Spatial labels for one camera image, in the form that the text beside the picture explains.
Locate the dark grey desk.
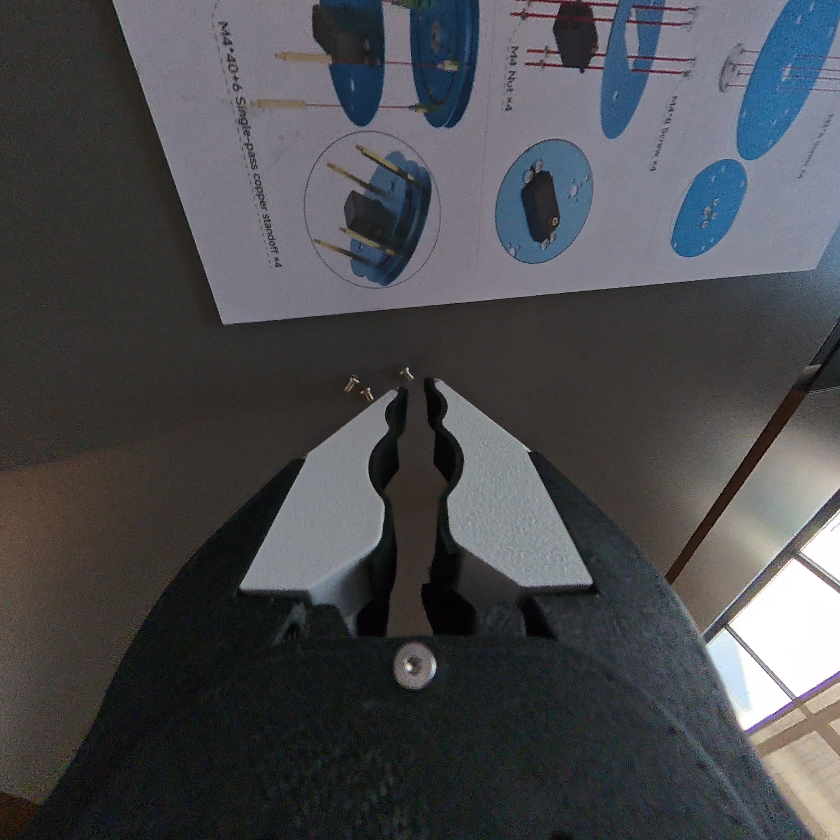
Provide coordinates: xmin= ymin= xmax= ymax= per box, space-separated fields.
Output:
xmin=0 ymin=0 xmax=840 ymax=815

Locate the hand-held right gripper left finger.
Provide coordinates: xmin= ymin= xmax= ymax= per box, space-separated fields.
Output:
xmin=238 ymin=386 xmax=409 ymax=624

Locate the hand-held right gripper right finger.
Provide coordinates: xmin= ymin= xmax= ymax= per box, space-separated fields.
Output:
xmin=423 ymin=377 xmax=595 ymax=592

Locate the white instruction manual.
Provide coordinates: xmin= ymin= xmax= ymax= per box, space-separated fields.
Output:
xmin=110 ymin=0 xmax=840 ymax=327

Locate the large glass window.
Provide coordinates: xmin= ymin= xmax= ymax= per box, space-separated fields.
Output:
xmin=704 ymin=491 xmax=840 ymax=840

